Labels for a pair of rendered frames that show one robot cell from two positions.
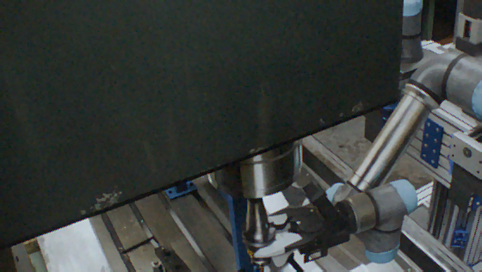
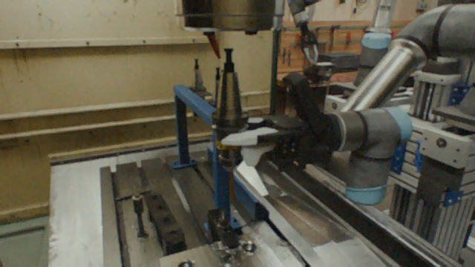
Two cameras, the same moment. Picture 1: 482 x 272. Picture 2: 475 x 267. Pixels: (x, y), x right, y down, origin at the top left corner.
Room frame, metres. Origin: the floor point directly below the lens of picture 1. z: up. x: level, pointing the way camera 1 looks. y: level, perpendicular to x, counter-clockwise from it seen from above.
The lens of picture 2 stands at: (0.23, -0.04, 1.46)
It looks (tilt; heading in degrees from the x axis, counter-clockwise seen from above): 21 degrees down; 1
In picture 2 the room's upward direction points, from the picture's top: straight up
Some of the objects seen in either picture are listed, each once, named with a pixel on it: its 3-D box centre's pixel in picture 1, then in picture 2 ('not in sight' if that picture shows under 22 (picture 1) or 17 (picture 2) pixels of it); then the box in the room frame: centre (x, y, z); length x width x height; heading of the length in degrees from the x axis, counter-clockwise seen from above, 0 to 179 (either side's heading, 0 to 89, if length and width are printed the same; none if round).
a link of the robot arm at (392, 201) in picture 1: (388, 203); (375, 130); (0.81, -0.29, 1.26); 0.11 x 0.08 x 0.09; 107
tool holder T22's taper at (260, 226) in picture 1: (256, 213); (229, 93); (0.72, -0.02, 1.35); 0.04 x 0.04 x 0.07
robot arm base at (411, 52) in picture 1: (404, 41); (371, 75); (1.70, -0.63, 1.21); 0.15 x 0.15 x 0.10
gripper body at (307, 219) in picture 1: (321, 228); (299, 139); (0.76, -0.14, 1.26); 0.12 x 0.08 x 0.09; 107
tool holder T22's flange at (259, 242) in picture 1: (258, 231); (230, 120); (0.72, -0.02, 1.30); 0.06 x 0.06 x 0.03
